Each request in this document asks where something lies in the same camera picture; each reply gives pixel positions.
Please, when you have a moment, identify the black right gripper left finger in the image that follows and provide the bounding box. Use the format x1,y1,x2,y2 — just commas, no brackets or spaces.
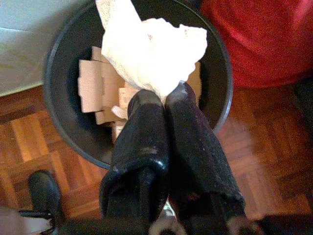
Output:
100,89,169,221

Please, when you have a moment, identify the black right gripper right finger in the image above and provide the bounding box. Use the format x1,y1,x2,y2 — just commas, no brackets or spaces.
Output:
165,82,246,221

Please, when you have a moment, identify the white tissue paper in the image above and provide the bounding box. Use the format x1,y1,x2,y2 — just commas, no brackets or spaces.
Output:
95,0,208,103

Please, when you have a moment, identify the brown cardboard piece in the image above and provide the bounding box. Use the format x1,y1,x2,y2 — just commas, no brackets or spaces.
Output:
78,46,130,125

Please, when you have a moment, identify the round black waste bin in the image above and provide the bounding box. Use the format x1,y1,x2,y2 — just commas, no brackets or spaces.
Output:
43,0,234,171

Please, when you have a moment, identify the red pillow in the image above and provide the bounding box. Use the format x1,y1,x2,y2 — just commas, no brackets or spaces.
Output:
199,0,313,89

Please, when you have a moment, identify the white furniture panel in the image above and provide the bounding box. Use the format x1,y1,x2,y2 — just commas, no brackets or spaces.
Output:
0,0,98,97

